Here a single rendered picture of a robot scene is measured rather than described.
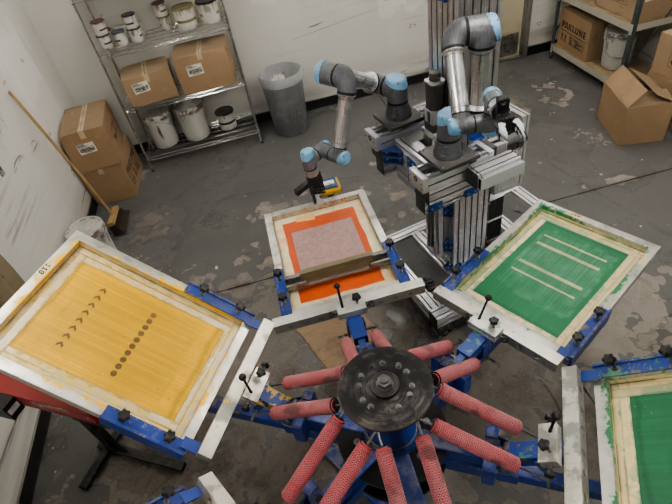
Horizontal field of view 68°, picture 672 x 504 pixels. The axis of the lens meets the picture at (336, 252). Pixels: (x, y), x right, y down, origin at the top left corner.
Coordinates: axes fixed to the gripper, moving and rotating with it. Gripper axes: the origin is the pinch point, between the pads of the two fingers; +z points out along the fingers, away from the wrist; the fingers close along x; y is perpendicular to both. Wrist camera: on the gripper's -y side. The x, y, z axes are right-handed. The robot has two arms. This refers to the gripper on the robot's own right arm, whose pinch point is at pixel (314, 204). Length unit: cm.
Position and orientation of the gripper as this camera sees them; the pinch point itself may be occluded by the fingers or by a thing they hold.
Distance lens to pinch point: 281.9
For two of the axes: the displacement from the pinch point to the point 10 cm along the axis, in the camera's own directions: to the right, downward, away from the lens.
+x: -2.3, -6.4, 7.3
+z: 1.5, 7.2, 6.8
